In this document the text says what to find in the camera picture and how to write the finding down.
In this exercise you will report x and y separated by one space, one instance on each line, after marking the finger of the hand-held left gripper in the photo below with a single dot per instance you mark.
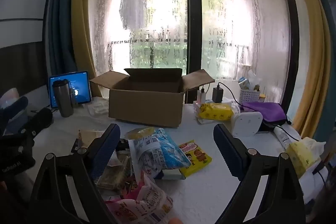
40 120
15 107

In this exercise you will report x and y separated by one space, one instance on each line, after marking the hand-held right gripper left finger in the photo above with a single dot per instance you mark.
106 150

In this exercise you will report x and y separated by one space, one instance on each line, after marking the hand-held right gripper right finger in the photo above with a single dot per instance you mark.
225 148

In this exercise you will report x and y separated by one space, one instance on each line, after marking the yellow cartoon snack packet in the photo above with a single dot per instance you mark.
197 158

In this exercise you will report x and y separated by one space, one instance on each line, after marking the blue snack bag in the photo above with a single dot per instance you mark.
162 150

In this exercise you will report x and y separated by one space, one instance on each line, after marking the brown cardboard box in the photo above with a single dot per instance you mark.
144 106

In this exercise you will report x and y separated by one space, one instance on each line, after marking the person's right hand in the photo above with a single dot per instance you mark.
175 221

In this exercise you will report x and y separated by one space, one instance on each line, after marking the beige snack packet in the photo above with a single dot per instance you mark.
86 137

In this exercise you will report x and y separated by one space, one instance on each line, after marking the brown snack packet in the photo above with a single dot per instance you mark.
115 174

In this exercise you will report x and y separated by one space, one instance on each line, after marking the stainless steel tumbler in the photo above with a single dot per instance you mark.
64 103

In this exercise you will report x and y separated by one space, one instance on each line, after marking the white plastic device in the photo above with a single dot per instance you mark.
246 124

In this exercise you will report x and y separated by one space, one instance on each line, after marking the yellow wet wipes pack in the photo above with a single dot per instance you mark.
215 111

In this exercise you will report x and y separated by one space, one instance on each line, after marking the yellow clear snack bag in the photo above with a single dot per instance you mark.
141 132

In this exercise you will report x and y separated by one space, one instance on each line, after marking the clear plastic wrap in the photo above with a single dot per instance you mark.
98 108

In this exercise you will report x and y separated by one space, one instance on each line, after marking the black charger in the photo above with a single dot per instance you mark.
217 95

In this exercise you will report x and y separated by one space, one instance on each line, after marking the purple cloth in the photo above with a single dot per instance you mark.
265 111

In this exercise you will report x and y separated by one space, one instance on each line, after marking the tablet with blue screen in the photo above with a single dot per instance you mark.
81 82

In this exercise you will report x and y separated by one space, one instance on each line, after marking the white plastic basket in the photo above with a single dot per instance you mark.
249 96

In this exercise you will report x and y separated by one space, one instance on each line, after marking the white charger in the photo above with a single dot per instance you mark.
201 96

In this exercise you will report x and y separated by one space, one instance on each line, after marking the white cream tube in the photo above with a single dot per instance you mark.
282 138

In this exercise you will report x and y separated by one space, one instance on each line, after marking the pink snack bag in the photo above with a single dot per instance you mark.
147 200

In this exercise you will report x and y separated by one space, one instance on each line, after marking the white crumpled plastic bag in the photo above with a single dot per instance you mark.
254 79

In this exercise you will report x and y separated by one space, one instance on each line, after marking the yellow tissue pack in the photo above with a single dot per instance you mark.
299 155

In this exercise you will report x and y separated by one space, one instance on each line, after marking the teal curtain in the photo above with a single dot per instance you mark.
60 29

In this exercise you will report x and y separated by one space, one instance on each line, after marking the yellow curtain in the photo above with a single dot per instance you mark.
315 82
81 29

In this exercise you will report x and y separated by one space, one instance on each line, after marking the balcony railing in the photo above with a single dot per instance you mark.
157 41

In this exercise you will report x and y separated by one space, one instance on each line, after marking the hanging grey garment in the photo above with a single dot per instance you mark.
132 3

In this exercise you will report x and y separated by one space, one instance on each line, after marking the black window frame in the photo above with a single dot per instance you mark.
193 29

